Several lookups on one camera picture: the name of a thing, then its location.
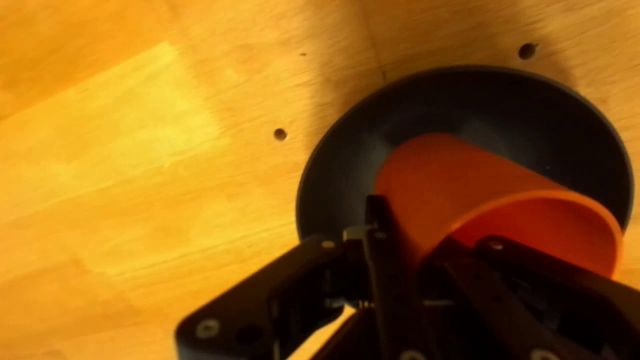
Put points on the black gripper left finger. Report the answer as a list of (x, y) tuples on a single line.
[(266, 293)]

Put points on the black bowl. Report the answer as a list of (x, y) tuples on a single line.
[(467, 100)]

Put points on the orange plastic cup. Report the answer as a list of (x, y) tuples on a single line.
[(467, 180)]

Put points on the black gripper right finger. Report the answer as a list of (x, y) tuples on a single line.
[(532, 300)]

